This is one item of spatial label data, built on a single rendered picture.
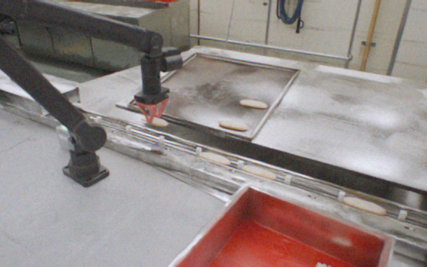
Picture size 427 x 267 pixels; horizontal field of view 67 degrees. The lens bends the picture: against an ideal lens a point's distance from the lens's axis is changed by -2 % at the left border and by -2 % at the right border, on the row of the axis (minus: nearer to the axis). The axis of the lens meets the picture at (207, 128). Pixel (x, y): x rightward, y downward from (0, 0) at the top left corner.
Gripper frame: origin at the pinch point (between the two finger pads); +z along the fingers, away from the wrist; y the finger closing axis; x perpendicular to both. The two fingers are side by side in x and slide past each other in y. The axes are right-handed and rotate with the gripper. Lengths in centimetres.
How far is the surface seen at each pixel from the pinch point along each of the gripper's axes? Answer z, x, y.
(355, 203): 7, -62, -1
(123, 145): 7.3, 5.6, -8.8
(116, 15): 13, 211, 205
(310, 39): 47, 33, 370
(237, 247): 10.4, -41.6, -25.1
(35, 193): 11.1, 13.1, -35.8
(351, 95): -3, -52, 49
